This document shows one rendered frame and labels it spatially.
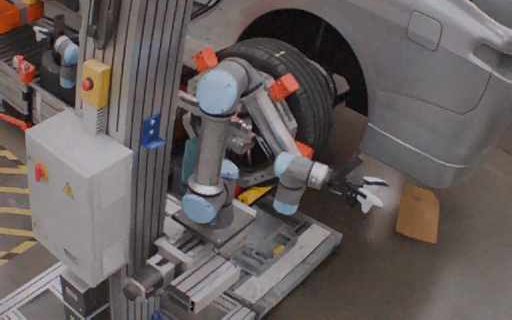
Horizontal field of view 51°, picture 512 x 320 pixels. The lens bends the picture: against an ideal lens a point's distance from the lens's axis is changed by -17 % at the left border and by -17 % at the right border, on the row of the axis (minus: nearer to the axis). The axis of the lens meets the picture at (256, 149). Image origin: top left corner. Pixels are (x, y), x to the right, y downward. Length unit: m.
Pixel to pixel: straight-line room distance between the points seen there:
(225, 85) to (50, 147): 0.57
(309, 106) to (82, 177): 1.23
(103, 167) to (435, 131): 1.59
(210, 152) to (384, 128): 1.18
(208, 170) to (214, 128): 0.15
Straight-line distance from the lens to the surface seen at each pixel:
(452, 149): 2.83
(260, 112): 1.98
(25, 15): 4.64
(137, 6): 1.68
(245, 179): 2.85
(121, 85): 1.82
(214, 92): 1.82
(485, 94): 2.71
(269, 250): 3.24
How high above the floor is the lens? 2.27
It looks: 32 degrees down
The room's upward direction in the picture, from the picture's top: 12 degrees clockwise
